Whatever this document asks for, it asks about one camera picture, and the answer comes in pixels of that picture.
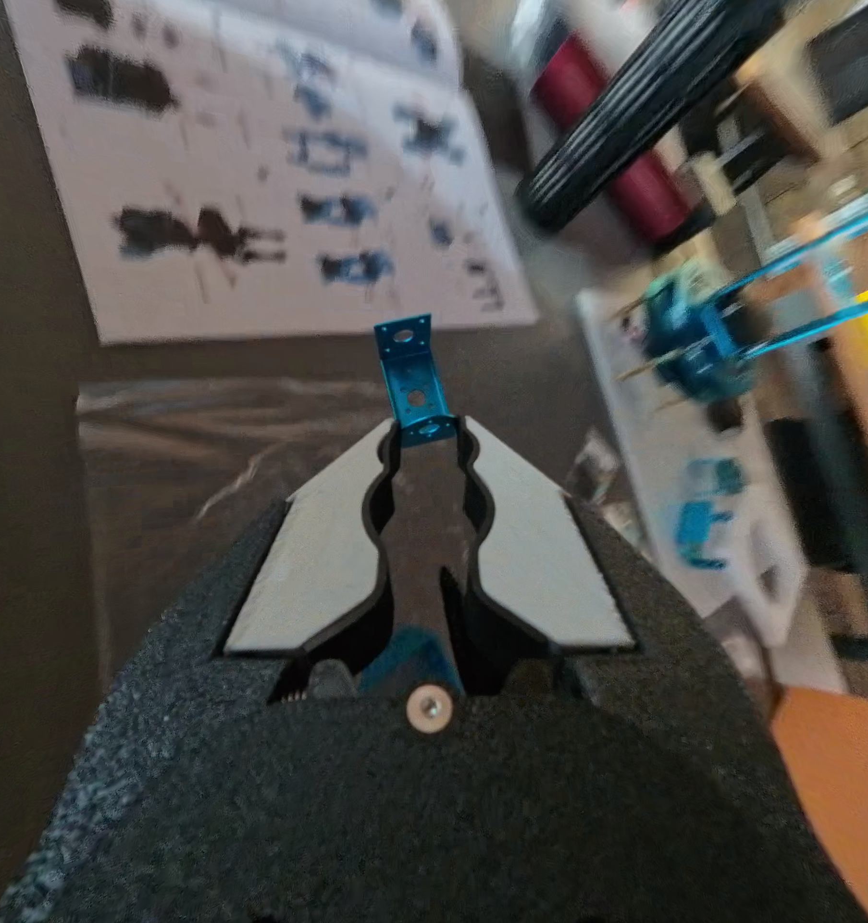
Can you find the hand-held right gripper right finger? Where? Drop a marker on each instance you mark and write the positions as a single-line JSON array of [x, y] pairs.
[[549, 577]]

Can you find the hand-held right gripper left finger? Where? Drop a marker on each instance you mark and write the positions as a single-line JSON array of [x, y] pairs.
[[318, 577]]

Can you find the large clear plastic bag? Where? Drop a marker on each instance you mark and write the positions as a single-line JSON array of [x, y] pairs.
[[189, 447]]

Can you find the small blue L bracket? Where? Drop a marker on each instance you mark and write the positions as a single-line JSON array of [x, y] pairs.
[[409, 375]]

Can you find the blue acrylic robot base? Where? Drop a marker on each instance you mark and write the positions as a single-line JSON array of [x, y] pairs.
[[701, 339]]

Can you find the dark grey desk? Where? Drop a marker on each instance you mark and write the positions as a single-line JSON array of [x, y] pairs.
[[30, 505]]

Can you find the white foam sheet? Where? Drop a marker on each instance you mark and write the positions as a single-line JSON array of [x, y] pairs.
[[650, 447]]

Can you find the orange cardboard box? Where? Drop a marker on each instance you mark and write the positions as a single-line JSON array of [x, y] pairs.
[[838, 779]]

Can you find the maroon cylinder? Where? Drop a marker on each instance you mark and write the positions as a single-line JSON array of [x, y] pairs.
[[650, 195]]

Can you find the printed instruction manual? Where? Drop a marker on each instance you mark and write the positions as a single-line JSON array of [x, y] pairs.
[[225, 180]]

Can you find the black ribbed cylinder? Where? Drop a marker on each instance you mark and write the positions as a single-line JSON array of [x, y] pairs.
[[621, 108]]

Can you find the small blue metal bracket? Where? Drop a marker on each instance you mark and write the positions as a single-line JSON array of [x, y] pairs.
[[719, 476]]

